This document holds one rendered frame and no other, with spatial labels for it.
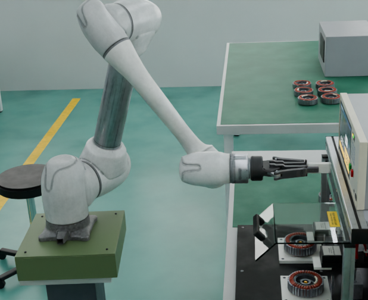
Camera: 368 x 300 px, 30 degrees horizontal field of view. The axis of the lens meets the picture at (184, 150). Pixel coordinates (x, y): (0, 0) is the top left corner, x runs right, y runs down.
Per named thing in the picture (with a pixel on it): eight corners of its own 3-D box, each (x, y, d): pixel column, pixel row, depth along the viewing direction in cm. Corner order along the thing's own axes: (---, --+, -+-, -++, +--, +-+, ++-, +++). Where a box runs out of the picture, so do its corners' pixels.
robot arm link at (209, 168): (229, 149, 202) (230, 153, 216) (177, 149, 204) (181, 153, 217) (230, 186, 201) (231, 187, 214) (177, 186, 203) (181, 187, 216)
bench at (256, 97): (220, 248, 394) (216, 125, 366) (229, 133, 565) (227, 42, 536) (418, 249, 383) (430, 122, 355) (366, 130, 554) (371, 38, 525)
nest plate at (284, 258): (278, 263, 233) (279, 260, 233) (277, 241, 247) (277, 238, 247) (324, 263, 232) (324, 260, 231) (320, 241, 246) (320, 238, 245)
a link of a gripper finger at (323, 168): (306, 163, 204) (306, 163, 204) (330, 162, 204) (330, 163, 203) (306, 172, 206) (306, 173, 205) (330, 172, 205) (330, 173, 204)
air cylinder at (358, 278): (345, 299, 212) (346, 284, 210) (342, 285, 219) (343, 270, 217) (362, 299, 212) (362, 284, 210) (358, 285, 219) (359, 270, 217)
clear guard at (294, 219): (255, 261, 191) (255, 242, 189) (254, 220, 213) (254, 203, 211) (375, 261, 188) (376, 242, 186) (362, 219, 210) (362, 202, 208)
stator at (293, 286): (286, 297, 213) (286, 287, 211) (289, 277, 223) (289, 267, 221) (323, 300, 210) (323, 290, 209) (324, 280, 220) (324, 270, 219)
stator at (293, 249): (284, 257, 234) (284, 247, 233) (283, 240, 245) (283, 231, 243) (318, 257, 233) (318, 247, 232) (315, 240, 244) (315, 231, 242)
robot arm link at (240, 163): (230, 188, 205) (250, 188, 204) (230, 160, 201) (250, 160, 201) (231, 175, 213) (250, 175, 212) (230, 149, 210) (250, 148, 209)
